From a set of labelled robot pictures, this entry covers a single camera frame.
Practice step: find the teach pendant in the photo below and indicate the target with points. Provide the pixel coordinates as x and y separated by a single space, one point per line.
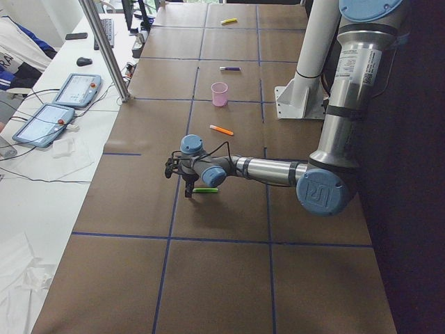
42 128
78 90

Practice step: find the green marker pen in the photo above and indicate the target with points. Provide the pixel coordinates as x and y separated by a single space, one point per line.
205 190

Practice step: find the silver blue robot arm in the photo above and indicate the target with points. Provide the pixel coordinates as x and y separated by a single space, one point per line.
334 79

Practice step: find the white plastic bag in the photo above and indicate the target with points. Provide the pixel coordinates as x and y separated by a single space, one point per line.
63 148

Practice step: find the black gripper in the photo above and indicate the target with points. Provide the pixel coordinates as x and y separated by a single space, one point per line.
189 180

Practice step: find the yellow marker pen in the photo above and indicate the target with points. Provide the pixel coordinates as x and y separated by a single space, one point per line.
228 21

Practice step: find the pink mesh pen holder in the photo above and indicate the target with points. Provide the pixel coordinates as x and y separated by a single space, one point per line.
219 94

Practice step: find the black computer mouse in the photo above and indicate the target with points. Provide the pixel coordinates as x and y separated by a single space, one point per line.
81 61

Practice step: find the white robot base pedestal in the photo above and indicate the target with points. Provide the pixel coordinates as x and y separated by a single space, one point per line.
302 97

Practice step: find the teach pendant far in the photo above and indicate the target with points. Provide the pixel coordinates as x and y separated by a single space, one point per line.
78 90

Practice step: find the black smartphone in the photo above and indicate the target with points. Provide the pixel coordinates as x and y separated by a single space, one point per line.
76 36

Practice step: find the orange marker pen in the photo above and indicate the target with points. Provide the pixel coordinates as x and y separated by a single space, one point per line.
221 130

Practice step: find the teach pendant near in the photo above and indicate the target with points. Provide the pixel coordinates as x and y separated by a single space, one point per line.
42 128

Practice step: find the person in blue jacket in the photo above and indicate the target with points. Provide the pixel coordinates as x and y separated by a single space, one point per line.
24 57

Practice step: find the black keyboard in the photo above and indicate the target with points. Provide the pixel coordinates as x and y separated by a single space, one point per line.
108 29

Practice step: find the aluminium frame post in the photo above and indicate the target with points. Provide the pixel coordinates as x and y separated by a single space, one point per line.
92 16

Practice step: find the purple marker pen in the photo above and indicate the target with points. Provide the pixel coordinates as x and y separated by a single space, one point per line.
233 69

